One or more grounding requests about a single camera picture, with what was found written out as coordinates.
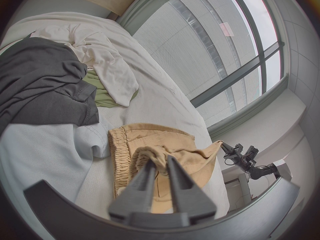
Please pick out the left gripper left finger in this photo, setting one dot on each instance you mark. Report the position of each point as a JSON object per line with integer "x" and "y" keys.
{"x": 140, "y": 196}

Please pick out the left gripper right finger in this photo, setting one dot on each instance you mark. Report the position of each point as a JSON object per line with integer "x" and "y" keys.
{"x": 190, "y": 199}

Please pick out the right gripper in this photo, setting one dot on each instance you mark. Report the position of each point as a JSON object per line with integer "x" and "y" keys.
{"x": 236, "y": 154}

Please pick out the tan shorts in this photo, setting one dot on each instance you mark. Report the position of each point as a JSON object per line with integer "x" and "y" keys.
{"x": 150, "y": 139}

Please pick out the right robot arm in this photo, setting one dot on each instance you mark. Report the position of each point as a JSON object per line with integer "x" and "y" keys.
{"x": 257, "y": 172}

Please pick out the bed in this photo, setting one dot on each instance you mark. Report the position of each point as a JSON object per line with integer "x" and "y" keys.
{"x": 155, "y": 96}

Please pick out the pale blue garment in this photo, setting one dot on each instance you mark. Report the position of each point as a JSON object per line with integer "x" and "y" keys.
{"x": 42, "y": 159}

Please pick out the green garment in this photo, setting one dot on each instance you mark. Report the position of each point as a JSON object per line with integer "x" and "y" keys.
{"x": 102, "y": 96}

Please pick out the window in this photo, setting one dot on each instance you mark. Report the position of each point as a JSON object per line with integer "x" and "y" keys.
{"x": 212, "y": 46}

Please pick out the white garment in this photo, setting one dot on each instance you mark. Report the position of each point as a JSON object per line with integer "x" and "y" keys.
{"x": 110, "y": 66}

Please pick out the black garment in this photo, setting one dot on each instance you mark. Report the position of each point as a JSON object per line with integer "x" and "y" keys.
{"x": 42, "y": 84}

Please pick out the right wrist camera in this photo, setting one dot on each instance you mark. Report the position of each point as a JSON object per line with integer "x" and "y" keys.
{"x": 252, "y": 151}

